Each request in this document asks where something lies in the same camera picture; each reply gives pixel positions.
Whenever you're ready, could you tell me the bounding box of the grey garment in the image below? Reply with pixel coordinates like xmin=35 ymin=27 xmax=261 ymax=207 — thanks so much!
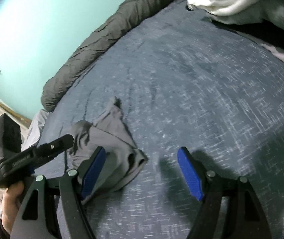
xmin=68 ymin=97 xmax=148 ymax=204

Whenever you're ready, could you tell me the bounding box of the person's left hand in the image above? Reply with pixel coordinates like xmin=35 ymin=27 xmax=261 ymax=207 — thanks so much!
xmin=1 ymin=181 xmax=24 ymax=234

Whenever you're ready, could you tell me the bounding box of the blue heathered bed sheet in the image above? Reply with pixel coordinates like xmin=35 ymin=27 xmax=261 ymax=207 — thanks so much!
xmin=41 ymin=0 xmax=284 ymax=238

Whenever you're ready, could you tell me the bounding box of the dark grey rolled duvet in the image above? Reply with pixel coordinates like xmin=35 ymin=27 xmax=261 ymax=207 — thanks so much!
xmin=41 ymin=0 xmax=174 ymax=112

